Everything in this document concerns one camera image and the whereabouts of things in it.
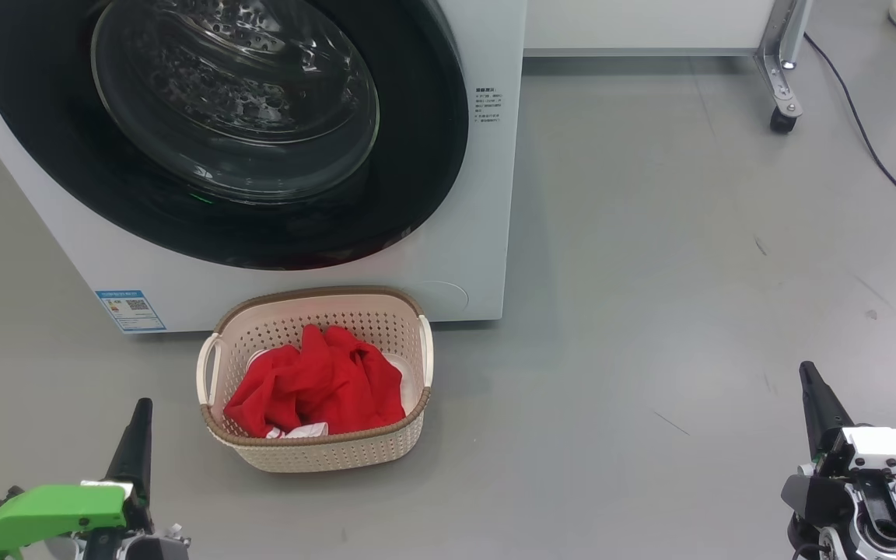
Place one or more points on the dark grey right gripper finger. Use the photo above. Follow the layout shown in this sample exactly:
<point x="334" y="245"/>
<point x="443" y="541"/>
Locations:
<point x="820" y="404"/>

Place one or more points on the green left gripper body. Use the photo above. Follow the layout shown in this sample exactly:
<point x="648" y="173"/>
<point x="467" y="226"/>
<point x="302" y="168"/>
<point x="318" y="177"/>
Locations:
<point x="51" y="509"/>

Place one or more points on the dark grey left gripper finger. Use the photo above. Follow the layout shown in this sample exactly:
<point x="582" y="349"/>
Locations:
<point x="135" y="451"/>

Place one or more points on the red garment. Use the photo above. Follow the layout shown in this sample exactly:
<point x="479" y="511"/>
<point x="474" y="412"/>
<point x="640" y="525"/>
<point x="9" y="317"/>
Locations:
<point x="323" y="381"/>

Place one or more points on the black round glass washer door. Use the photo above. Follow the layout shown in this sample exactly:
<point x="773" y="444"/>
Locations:
<point x="43" y="155"/>

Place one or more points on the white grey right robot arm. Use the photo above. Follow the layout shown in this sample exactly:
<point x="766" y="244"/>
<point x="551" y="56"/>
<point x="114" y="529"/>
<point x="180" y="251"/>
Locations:
<point x="876" y="521"/>

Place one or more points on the cream perforated laundry basket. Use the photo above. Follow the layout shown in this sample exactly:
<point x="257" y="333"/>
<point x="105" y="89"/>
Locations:
<point x="323" y="455"/>

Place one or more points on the white front-load washing machine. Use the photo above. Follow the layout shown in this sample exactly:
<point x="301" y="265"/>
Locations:
<point x="487" y="194"/>

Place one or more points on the blue energy label sticker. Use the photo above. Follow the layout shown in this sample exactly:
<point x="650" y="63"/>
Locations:
<point x="131" y="311"/>

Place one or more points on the black caster wheel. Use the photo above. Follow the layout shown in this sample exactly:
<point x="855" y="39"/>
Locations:
<point x="782" y="120"/>

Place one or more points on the metal partition leg bracket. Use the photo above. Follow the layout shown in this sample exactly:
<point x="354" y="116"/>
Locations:
<point x="782" y="47"/>

